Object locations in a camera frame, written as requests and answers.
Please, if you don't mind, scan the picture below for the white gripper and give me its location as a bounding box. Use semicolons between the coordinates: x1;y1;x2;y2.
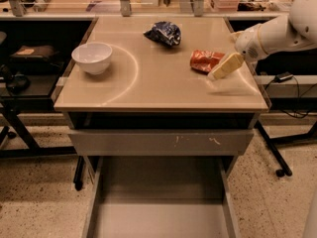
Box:
207;24;268;81

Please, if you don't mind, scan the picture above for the crushed red coke can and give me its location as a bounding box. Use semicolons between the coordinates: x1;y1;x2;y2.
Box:
190;50;224;72

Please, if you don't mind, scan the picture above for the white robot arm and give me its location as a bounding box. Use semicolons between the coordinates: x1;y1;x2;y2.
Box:
230;0;317;238

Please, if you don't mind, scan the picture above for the closed grey top drawer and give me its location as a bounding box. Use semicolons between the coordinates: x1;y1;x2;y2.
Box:
69;129;254;156

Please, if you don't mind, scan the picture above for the grey drawer cabinet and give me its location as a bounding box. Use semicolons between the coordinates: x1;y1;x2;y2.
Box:
53;15;271;238

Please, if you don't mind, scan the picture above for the open grey middle drawer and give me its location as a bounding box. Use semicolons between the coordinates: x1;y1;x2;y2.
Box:
81;157;242;238

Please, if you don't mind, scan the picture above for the black power adapter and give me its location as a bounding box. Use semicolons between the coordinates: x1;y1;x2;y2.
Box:
273;72;293;83

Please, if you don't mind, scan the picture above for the crumpled blue chip bag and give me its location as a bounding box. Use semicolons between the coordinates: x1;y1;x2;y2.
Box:
144;21;181;47

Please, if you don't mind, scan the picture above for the black table leg with casters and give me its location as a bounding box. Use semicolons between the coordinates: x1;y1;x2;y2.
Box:
256;121;292;178

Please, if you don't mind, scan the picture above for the white ceramic bowl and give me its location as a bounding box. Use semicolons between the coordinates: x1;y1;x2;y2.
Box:
71;42;113;74

